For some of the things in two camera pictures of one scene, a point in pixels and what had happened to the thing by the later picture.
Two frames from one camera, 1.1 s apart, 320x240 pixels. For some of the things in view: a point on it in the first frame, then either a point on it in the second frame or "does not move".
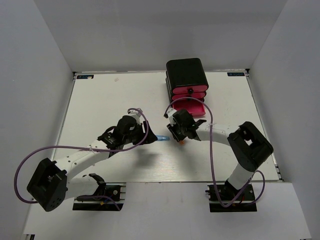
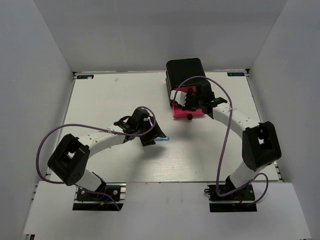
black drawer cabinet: x=185 y=78 does not move
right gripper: x=173 y=129 -> x=186 y=106
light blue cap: x=162 y=138 does not move
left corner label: x=85 y=76 does not move
